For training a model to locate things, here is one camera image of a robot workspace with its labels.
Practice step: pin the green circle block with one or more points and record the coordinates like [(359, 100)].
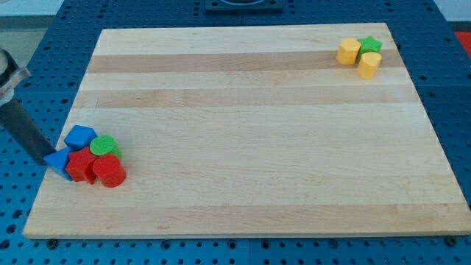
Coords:
[(105, 145)]

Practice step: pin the wooden board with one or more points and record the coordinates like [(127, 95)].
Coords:
[(253, 131)]

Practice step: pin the red cylinder block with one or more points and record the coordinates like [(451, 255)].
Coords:
[(109, 170)]

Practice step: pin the yellow hexagon block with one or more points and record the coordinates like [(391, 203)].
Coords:
[(348, 51)]

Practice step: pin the yellow cylinder block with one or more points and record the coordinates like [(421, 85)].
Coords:
[(368, 65)]

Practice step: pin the blue cube block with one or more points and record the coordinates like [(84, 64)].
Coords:
[(79, 137)]

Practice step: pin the red star block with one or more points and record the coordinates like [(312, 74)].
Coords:
[(80, 166)]

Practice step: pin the green star block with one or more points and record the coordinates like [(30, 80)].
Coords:
[(368, 44)]

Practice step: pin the blue triangle block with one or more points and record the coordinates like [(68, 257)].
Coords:
[(58, 162)]

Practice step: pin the grey pusher rod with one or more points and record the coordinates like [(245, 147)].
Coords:
[(26, 133)]

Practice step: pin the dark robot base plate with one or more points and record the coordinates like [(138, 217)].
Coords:
[(217, 6)]

